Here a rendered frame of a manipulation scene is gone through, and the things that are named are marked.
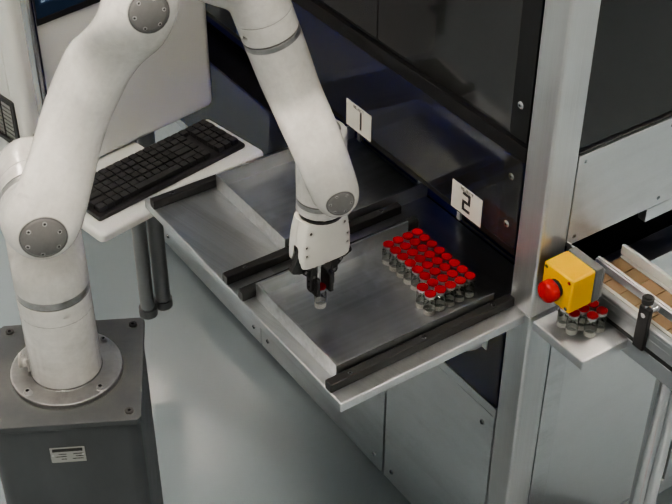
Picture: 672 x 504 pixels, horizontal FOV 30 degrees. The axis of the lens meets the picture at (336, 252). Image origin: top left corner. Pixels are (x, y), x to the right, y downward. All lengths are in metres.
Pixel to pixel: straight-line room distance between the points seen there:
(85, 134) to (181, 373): 1.64
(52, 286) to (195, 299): 1.67
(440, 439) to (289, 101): 1.04
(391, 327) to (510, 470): 0.47
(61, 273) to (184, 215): 0.53
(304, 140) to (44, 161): 0.39
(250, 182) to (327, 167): 0.67
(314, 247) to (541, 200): 0.39
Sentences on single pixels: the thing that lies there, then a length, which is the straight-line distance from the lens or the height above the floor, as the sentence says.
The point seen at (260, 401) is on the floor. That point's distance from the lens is 3.34.
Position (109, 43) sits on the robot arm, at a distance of 1.77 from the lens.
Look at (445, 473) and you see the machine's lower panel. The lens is 2.77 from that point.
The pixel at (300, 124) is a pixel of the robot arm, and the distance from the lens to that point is 1.92.
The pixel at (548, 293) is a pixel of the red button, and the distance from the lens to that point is 2.13.
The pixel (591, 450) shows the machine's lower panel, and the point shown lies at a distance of 2.73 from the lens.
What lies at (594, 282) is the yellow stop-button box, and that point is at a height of 1.00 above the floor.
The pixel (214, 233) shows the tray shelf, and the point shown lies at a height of 0.88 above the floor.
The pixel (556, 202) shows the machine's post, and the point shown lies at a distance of 2.13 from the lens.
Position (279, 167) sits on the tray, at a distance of 2.62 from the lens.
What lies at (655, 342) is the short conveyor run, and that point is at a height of 0.91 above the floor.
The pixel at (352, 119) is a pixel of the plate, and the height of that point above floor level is 1.01.
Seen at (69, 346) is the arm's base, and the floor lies 0.96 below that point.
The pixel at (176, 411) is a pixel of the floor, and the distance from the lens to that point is 3.33.
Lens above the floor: 2.35
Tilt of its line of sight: 38 degrees down
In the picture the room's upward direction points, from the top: straight up
